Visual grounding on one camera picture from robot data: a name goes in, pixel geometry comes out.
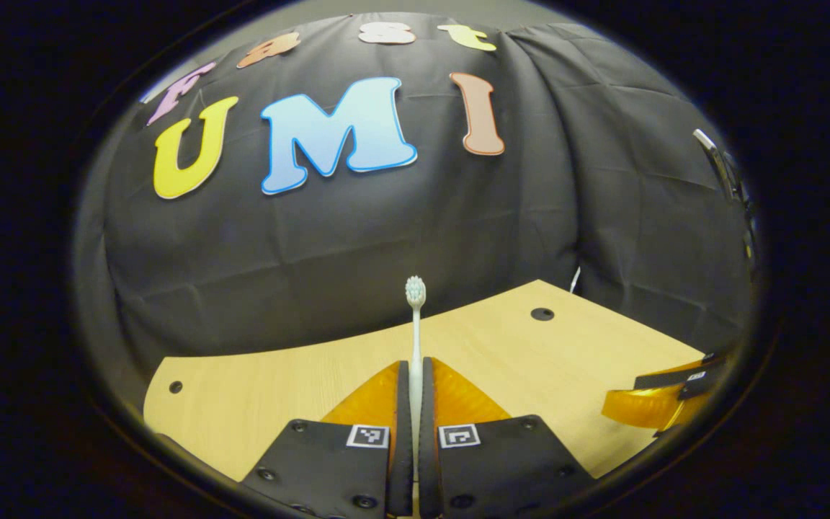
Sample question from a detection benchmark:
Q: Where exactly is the light wooden desktop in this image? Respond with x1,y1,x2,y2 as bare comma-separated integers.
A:
143,280,708,519

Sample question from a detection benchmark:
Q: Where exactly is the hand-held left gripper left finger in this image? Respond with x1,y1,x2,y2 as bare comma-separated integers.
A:
242,360,414,518

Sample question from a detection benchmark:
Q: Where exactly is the black backdrop cloth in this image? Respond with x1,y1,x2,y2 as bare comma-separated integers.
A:
73,11,758,433

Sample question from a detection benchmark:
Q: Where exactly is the white toothbrush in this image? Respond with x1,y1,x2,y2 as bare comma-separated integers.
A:
405,275,427,484

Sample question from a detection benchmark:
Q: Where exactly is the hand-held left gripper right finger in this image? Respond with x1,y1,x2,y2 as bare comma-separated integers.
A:
419,357,596,518

